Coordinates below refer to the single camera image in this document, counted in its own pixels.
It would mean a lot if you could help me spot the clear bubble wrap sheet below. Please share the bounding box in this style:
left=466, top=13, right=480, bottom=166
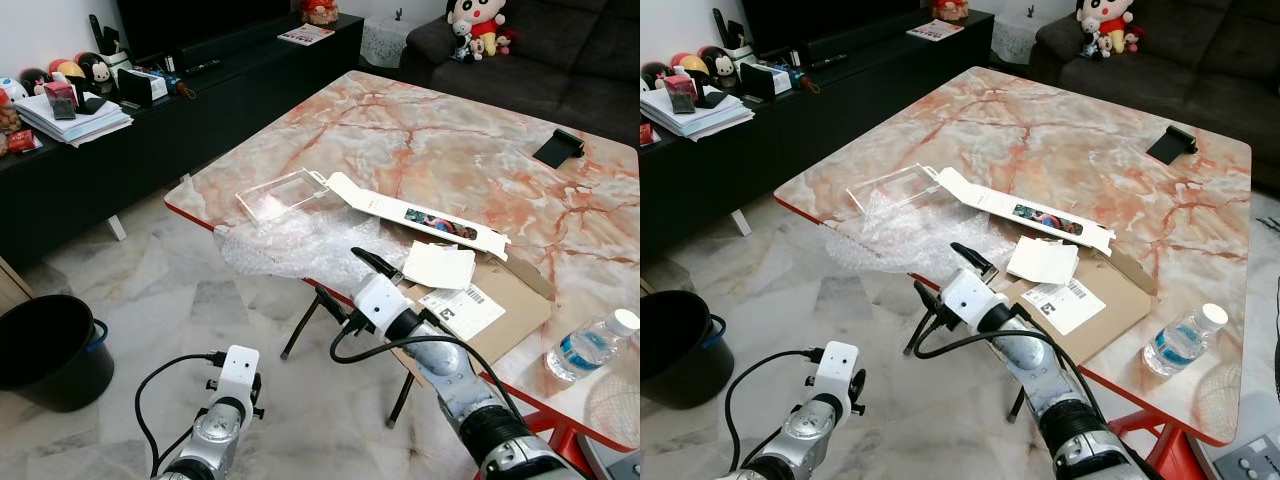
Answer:
left=825, top=190, right=986, bottom=286
left=213, top=205, right=386, bottom=291

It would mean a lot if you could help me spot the long white printed cardboard package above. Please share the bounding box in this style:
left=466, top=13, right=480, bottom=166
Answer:
left=327, top=171, right=511, bottom=263
left=935, top=166, right=1116, bottom=256

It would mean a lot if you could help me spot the white folded paper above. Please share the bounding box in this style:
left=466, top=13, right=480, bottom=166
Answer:
left=402, top=240, right=477, bottom=291
left=1006, top=236, right=1081, bottom=287

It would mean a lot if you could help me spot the clear plastic box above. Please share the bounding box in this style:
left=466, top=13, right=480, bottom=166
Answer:
left=236, top=168, right=331, bottom=223
left=846, top=163, right=943, bottom=216

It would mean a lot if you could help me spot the white barcode shipping label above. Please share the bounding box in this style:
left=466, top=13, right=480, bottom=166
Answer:
left=418, top=284, right=507, bottom=341
left=1022, top=278, right=1107, bottom=336

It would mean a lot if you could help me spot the brown cardboard mailer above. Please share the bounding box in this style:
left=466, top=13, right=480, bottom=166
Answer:
left=395, top=245, right=556, bottom=386
left=1000, top=245, right=1156, bottom=341

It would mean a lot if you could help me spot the long black low console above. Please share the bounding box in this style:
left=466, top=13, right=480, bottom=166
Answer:
left=640, top=8, right=996, bottom=263
left=0, top=12, right=366, bottom=271

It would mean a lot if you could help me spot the white lace cloth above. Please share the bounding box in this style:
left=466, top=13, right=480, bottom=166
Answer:
left=358, top=12, right=416, bottom=69
left=990, top=10, right=1046, bottom=66

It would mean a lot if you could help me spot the clear water bottle white cap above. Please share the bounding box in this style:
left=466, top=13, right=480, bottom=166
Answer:
left=545, top=308, right=641, bottom=383
left=1142, top=302, right=1229, bottom=377

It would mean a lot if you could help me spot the colourful magazine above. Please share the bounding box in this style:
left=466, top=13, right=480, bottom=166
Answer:
left=907, top=19, right=966, bottom=43
left=277, top=24, right=336, bottom=47

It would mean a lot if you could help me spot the white foam net wrap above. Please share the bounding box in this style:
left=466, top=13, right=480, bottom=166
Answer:
left=583, top=372, right=641, bottom=449
left=1193, top=362, right=1243, bottom=441

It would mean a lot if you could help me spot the grey device with buttons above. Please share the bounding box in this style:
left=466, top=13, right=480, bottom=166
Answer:
left=1205, top=428, right=1280, bottom=480
left=595, top=448, right=641, bottom=480

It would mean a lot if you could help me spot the cartoon boy plush doll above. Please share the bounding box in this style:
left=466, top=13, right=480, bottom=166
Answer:
left=1075, top=0, right=1138, bottom=56
left=445, top=0, right=509, bottom=59

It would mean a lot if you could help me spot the black and white box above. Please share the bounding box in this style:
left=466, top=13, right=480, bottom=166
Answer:
left=118, top=66, right=171, bottom=109
left=740, top=60, right=793, bottom=101

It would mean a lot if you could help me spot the dark grey fabric sofa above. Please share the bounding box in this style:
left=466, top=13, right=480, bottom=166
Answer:
left=403, top=0, right=641, bottom=146
left=1035, top=0, right=1280, bottom=176

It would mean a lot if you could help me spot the black television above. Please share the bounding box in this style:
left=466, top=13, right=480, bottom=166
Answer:
left=745, top=0, right=926, bottom=56
left=115, top=0, right=296, bottom=63

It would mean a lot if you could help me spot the stack of white papers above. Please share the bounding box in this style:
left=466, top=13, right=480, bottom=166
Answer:
left=15, top=92, right=134, bottom=147
left=640, top=85, right=756, bottom=141

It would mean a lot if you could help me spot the black mouse plush toy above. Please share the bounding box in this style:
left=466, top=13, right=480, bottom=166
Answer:
left=698, top=45, right=741, bottom=89
left=78, top=50, right=116, bottom=91

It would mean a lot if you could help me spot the dark red small box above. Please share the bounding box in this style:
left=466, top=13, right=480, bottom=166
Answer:
left=44, top=80, right=79, bottom=121
left=663, top=73, right=698, bottom=114

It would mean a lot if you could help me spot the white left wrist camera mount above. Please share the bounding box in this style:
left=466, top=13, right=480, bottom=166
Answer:
left=215, top=345, right=263, bottom=406
left=812, top=341, right=863, bottom=413

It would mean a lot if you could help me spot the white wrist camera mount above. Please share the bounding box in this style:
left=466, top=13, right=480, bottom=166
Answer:
left=215, top=345, right=263, bottom=406
left=352, top=272, right=409, bottom=336
left=812, top=341, right=863, bottom=413
left=940, top=268, right=1001, bottom=333

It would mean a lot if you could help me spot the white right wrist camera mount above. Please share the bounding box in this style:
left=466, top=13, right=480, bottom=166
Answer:
left=940, top=268, right=1001, bottom=333
left=352, top=272, right=409, bottom=336

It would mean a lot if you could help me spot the marble top table red frame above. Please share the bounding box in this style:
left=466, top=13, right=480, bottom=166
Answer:
left=772, top=65, right=1253, bottom=480
left=163, top=68, right=641, bottom=480

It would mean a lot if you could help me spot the black bin with blue handle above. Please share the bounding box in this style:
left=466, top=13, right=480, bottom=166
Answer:
left=640, top=290, right=729, bottom=409
left=0, top=294, right=116, bottom=413

